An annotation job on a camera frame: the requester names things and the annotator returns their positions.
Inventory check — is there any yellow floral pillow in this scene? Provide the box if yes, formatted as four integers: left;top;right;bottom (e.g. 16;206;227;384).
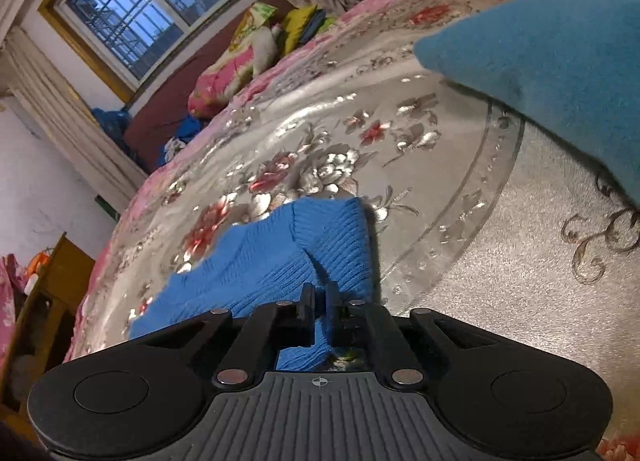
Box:
227;2;278;54

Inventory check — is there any blue bag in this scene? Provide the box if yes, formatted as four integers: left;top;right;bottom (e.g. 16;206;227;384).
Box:
91;107;135;154

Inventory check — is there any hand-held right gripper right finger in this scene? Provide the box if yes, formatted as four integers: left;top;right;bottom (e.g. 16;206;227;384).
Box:
326;281;501;388

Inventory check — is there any wooden bedside table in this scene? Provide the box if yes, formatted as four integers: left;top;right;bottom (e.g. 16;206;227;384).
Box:
0;233;96;422

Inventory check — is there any blue knit sweater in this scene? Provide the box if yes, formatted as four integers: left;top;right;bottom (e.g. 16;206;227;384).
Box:
129;197;381;372

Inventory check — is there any pink cloth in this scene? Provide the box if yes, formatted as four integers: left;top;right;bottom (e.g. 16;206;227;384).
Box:
0;253;26;357

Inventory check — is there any silver floral bedspread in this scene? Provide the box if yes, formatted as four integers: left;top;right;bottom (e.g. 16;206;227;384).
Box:
80;0;640;461

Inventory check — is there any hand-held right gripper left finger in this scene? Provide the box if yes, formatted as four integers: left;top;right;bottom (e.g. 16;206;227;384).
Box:
150;283;317;388

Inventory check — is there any colourful floral pillow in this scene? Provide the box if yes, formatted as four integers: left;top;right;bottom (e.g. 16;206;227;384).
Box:
187;48;256;119

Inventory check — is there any white soft bundle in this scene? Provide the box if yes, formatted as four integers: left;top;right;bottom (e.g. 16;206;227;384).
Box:
251;25;280;76

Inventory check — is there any pink floral bed sheet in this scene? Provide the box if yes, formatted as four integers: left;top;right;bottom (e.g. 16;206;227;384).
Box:
65;0;566;362

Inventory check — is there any yellow-green folded cloth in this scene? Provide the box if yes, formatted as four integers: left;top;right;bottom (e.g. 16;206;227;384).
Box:
277;5;326;54

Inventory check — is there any teal garment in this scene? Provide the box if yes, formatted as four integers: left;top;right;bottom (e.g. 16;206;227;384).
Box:
414;0;640;206

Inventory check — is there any barred window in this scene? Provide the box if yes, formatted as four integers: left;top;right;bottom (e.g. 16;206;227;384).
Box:
40;0;271;102

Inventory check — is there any blue cloth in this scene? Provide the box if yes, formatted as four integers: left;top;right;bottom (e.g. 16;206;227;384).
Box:
160;113;206;166

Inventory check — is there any dark red sofa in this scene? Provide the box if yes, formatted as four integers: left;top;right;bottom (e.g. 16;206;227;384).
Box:
122;0;281;172

